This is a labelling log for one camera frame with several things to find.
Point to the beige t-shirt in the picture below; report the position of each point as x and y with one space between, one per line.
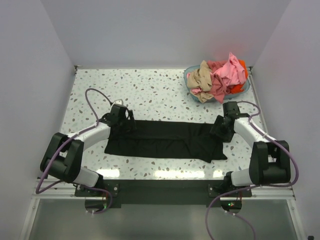
201 78

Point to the orange t-shirt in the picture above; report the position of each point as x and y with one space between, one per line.
238 74

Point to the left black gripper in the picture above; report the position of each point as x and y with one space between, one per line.
129 125

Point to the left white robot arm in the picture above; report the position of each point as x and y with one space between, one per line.
64 154

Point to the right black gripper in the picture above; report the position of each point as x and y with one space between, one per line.
216 129

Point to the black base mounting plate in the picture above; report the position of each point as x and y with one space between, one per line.
154 192

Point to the teal plastic laundry basket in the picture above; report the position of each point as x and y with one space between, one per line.
190 69

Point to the light pink t-shirt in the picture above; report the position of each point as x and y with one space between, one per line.
196 91

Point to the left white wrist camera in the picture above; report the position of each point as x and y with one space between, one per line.
118 102

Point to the aluminium frame rail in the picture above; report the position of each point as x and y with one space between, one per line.
272 192

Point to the black t-shirt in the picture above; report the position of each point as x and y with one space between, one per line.
167 140

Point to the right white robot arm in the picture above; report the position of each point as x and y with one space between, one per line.
269 162

